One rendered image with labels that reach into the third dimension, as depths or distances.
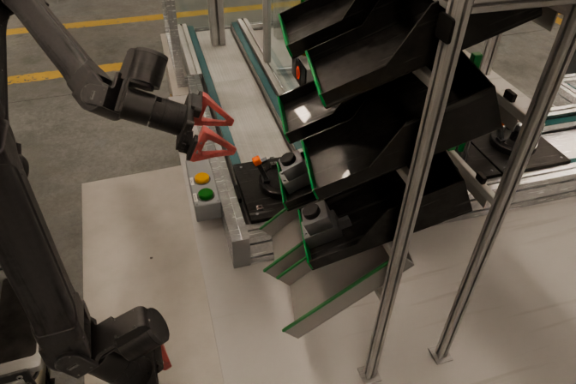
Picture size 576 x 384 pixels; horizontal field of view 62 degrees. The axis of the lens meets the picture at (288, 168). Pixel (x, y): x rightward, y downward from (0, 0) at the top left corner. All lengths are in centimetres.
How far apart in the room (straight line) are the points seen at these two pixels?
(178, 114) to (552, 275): 103
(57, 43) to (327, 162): 55
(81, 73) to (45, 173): 229
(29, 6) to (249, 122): 83
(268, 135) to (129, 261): 61
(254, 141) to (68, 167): 180
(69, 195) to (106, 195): 144
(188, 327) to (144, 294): 15
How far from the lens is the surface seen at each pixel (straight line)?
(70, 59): 98
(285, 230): 113
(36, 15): 109
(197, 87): 182
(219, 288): 123
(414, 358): 116
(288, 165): 93
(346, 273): 96
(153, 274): 129
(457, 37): 60
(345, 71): 68
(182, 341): 116
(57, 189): 305
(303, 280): 104
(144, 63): 87
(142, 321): 76
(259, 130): 164
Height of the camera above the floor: 183
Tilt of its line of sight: 38 degrees down
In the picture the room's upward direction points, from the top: 2 degrees clockwise
